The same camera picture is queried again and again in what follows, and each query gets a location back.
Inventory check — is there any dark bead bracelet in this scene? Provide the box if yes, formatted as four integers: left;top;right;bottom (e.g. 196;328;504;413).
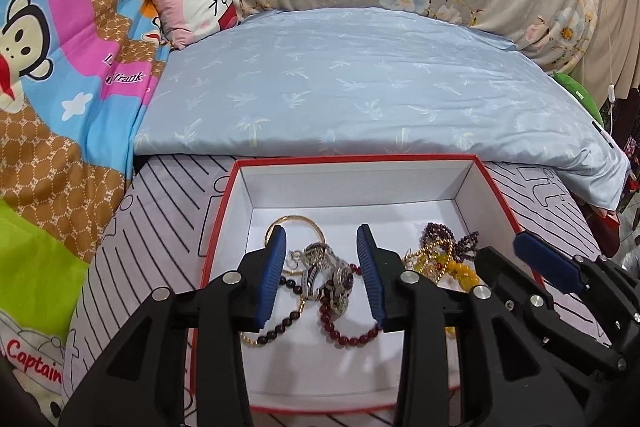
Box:
240;274;307;349

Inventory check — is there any yellow bead necklace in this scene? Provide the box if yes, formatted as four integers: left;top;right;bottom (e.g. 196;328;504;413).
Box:
405;249;482;294

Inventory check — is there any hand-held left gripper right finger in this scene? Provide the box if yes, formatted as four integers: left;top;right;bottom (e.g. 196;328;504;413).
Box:
355;223;583;427

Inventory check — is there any white cable with switch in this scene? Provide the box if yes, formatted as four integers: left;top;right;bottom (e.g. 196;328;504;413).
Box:
597;0;619;134

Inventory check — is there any colourful cartoon blanket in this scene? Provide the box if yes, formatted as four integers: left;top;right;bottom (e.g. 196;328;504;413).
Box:
0;0;182;427

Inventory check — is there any gold bangle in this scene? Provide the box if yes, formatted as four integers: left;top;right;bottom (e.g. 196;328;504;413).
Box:
264;215;329;259

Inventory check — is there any silver chain watch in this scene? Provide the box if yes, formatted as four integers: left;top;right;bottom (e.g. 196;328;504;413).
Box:
324;249;359;320

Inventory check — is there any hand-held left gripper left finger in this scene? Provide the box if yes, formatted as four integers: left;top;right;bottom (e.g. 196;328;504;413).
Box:
59;224;288;427

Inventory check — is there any light blue pillow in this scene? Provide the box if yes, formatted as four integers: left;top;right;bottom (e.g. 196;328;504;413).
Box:
132;7;632;214

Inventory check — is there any beige curtain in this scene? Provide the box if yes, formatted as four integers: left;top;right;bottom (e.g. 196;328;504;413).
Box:
585;0;640;104

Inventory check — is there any green plush toy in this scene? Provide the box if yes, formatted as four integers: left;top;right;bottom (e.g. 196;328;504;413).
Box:
552;71;606;128

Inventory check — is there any red cardboard box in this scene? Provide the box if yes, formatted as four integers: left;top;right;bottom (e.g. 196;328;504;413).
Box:
189;154;556;415

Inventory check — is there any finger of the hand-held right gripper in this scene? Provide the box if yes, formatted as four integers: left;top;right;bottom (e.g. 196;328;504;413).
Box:
474;245;629;376
513;231;640;329

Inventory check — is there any grey striped bed sheet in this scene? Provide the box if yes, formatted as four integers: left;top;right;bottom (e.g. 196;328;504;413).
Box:
62;154;609;427

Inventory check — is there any purple bead bracelet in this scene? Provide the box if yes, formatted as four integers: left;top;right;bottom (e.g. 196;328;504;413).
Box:
419;222;481;269

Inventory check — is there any red bead bracelet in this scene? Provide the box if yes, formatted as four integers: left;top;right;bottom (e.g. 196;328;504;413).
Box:
319;261;382;351

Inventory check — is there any silver bangle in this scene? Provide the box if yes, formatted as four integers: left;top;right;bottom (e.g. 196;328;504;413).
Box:
298;256;327;304

